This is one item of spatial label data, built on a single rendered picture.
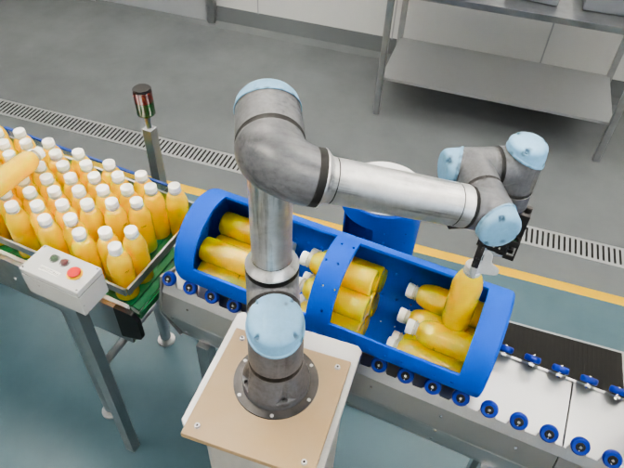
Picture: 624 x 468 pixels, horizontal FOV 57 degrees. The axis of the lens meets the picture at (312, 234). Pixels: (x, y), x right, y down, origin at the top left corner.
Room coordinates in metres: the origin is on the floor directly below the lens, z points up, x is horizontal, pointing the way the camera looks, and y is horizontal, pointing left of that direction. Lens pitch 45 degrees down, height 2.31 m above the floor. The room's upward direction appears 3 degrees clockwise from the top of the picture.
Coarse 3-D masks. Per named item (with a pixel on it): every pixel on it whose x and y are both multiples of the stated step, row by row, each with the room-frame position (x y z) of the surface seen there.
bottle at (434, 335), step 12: (420, 324) 0.88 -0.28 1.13; (432, 324) 0.87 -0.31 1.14; (420, 336) 0.85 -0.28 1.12; (432, 336) 0.84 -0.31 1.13; (444, 336) 0.84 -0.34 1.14; (456, 336) 0.84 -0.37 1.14; (468, 336) 0.84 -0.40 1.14; (432, 348) 0.83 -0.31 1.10; (444, 348) 0.82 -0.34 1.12; (456, 348) 0.81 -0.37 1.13; (468, 348) 0.81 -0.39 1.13
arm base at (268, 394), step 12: (252, 372) 0.65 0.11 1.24; (300, 372) 0.66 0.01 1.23; (252, 384) 0.63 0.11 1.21; (264, 384) 0.62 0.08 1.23; (276, 384) 0.62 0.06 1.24; (288, 384) 0.63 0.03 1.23; (300, 384) 0.64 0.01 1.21; (252, 396) 0.62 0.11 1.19; (264, 396) 0.61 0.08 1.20; (276, 396) 0.61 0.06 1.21; (288, 396) 0.62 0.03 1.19; (300, 396) 0.63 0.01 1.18; (264, 408) 0.61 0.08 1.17; (276, 408) 0.60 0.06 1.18; (288, 408) 0.61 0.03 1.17
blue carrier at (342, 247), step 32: (224, 192) 1.24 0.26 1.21; (192, 224) 1.11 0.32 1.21; (320, 224) 1.15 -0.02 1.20; (192, 256) 1.05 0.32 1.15; (352, 256) 1.00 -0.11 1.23; (384, 256) 1.11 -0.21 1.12; (224, 288) 1.00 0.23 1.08; (320, 288) 0.93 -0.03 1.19; (384, 288) 1.08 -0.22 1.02; (448, 288) 1.04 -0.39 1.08; (320, 320) 0.89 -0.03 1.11; (384, 320) 1.01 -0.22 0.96; (480, 320) 0.83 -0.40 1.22; (384, 352) 0.82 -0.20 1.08; (480, 352) 0.77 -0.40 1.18; (448, 384) 0.76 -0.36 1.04; (480, 384) 0.73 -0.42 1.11
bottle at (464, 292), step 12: (456, 276) 0.89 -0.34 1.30; (468, 276) 0.87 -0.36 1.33; (480, 276) 0.88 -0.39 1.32; (456, 288) 0.87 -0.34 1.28; (468, 288) 0.86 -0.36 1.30; (480, 288) 0.87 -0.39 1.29; (456, 300) 0.86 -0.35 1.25; (468, 300) 0.85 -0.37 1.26; (444, 312) 0.88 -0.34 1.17; (456, 312) 0.86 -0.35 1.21; (468, 312) 0.86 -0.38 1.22; (444, 324) 0.87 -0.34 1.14; (456, 324) 0.85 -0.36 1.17; (468, 324) 0.86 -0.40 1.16
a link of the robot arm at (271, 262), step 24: (240, 96) 0.84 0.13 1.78; (264, 96) 0.82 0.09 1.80; (288, 96) 0.84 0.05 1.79; (240, 120) 0.78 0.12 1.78; (288, 120) 0.76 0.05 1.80; (264, 192) 0.78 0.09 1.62; (264, 216) 0.78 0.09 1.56; (288, 216) 0.80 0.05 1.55; (264, 240) 0.78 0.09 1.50; (288, 240) 0.80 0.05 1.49; (264, 264) 0.78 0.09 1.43; (288, 264) 0.80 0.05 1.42; (264, 288) 0.76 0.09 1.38; (288, 288) 0.77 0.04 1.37
